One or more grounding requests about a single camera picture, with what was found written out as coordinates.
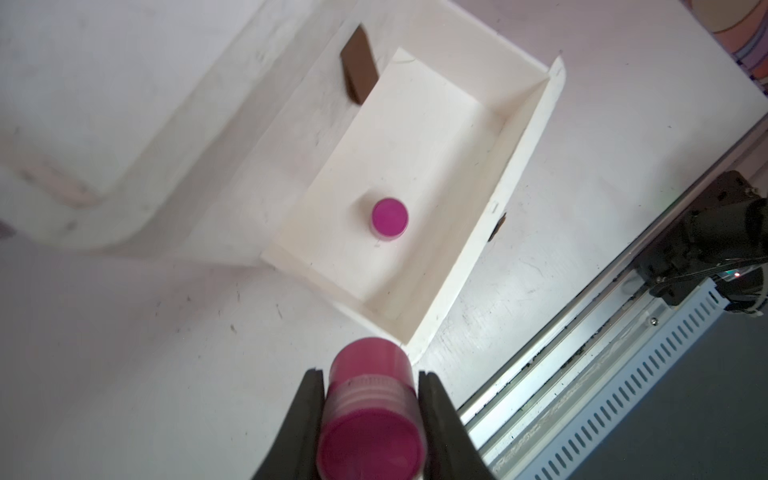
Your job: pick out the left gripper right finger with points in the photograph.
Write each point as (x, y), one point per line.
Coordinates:
(451, 455)

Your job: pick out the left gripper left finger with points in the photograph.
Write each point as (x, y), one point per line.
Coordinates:
(292, 455)

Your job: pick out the magenta paint can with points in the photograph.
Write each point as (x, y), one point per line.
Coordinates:
(371, 426)
(389, 218)

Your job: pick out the white bottom drawer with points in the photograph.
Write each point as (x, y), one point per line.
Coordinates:
(452, 160)

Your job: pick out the white perforated cable duct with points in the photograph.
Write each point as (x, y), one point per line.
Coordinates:
(613, 385)

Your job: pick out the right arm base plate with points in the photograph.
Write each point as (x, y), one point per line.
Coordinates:
(721, 236)

